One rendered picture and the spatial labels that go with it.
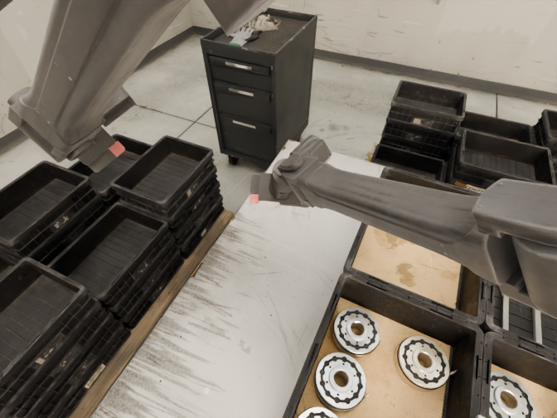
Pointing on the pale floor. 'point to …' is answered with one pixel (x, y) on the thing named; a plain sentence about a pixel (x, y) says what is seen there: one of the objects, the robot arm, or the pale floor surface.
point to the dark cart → (261, 86)
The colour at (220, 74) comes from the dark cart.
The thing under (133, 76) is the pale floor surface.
